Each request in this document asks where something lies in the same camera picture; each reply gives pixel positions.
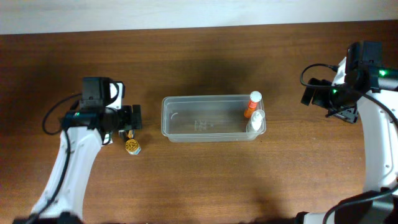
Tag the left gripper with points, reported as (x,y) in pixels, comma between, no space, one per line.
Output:
(135,116)

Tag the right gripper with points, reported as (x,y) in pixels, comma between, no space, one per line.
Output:
(311,93)

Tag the dark bottle white cap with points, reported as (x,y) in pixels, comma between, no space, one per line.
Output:
(130,134)

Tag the orange tube white cap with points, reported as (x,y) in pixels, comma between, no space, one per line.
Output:
(254,98)

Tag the white spray bottle clear cap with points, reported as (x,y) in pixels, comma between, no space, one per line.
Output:
(256,121)

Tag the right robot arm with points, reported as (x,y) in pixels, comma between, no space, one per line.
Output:
(363,89)

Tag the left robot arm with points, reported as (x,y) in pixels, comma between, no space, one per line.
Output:
(84,130)

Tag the clear plastic container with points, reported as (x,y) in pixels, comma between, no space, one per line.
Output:
(207,118)

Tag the small jar gold lid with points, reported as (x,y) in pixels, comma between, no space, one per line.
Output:
(132,147)

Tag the white Panadol box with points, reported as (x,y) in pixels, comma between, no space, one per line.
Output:
(108,139)

